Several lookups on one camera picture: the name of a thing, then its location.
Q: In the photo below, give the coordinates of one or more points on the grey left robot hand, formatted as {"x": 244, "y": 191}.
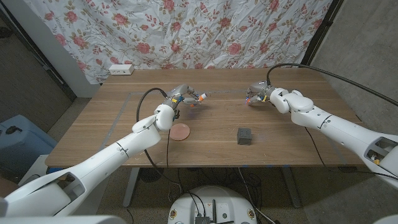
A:
{"x": 178, "y": 91}

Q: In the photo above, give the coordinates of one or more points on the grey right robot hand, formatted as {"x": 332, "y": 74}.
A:
{"x": 259, "y": 88}

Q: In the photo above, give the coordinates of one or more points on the orange glue stick cap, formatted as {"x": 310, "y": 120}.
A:
{"x": 247, "y": 100}

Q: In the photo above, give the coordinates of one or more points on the white orange glue stick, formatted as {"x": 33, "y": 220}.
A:
{"x": 202, "y": 97}

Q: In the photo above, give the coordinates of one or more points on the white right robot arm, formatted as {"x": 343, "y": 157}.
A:
{"x": 342, "y": 130}

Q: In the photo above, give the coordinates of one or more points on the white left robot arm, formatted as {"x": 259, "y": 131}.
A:
{"x": 102, "y": 160}

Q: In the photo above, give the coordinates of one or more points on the dark grey block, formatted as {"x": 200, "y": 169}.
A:
{"x": 244, "y": 136}

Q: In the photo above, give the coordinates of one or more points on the pink round dish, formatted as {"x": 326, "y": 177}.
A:
{"x": 179, "y": 132}

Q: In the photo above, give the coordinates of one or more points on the floral backdrop cloth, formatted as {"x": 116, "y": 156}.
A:
{"x": 186, "y": 31}

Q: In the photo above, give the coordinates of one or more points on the white power strip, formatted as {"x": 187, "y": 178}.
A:
{"x": 121, "y": 69}

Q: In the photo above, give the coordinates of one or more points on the black backdrop stand pole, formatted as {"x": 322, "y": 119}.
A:
{"x": 320, "y": 34}

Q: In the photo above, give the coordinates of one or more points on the black round disc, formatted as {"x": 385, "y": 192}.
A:
{"x": 150, "y": 175}

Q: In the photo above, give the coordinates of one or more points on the metal table leg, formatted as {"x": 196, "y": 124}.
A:
{"x": 130, "y": 186}
{"x": 290, "y": 186}

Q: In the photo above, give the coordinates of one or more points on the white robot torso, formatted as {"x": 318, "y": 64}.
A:
{"x": 214, "y": 202}

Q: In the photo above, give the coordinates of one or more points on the white leaning panel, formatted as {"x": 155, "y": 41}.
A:
{"x": 62, "y": 62}

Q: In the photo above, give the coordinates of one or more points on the black torso antenna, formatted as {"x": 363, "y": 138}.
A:
{"x": 214, "y": 210}

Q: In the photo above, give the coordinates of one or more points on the black slanted floor strip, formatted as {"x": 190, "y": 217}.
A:
{"x": 37, "y": 56}

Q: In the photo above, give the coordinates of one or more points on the white box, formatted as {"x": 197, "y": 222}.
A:
{"x": 35, "y": 168}

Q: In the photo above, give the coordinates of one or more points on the blue plastic bin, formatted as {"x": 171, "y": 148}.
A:
{"x": 18, "y": 140}

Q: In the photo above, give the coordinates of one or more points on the person's bare leg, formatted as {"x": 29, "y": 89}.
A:
{"x": 7, "y": 186}

